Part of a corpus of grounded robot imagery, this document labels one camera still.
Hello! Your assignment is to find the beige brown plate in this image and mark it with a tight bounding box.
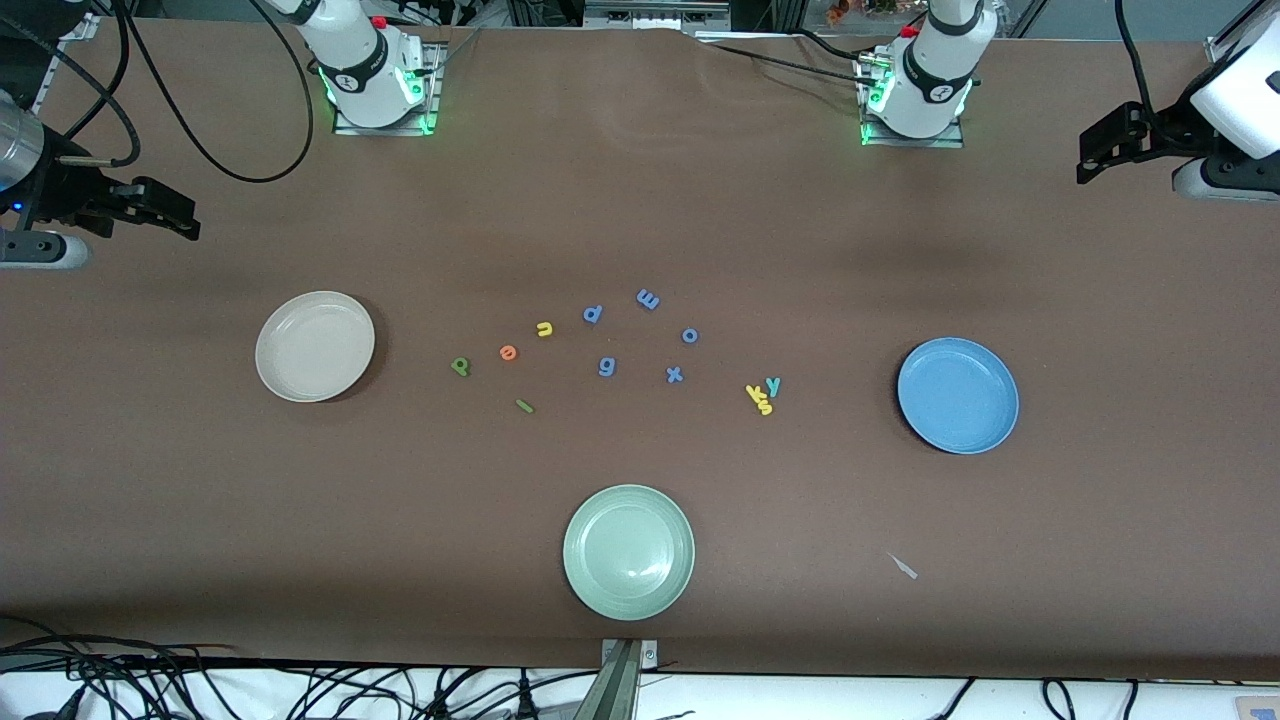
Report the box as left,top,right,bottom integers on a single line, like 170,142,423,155
254,290,377,404

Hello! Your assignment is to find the blue plate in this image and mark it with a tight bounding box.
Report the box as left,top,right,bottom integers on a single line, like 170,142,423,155
896,336,1021,456

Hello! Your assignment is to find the brown table cover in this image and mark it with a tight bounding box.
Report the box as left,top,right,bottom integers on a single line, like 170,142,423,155
0,15,1280,681

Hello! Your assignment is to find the grey power strip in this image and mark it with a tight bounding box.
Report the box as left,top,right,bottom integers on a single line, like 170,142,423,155
583,0,731,31

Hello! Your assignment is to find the pale green plate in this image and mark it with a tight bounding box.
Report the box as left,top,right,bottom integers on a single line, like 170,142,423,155
562,484,696,622

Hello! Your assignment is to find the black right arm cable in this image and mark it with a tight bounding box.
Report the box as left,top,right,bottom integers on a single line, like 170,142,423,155
20,0,314,184

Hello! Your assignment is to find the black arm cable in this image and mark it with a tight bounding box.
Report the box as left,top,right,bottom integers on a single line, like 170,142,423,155
20,0,314,184
1115,0,1161,116

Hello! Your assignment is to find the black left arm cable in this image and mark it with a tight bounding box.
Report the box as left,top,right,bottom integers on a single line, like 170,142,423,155
1115,0,1161,116

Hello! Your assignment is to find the aluminium frame profile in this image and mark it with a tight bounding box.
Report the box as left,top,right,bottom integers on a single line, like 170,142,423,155
1205,0,1266,66
35,12,101,113

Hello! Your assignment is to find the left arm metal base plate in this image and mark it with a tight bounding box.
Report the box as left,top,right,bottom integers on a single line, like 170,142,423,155
858,55,966,149

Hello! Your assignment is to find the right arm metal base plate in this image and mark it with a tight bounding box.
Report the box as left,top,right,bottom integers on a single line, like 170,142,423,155
333,40,441,136

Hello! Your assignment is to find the short black table cable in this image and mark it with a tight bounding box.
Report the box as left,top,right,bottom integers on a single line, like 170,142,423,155
780,28,891,63

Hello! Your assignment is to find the long black table cable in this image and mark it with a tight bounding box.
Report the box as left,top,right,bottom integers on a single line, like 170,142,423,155
697,38,881,86

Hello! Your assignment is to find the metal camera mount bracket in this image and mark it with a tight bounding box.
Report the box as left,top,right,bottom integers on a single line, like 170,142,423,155
570,638,659,720

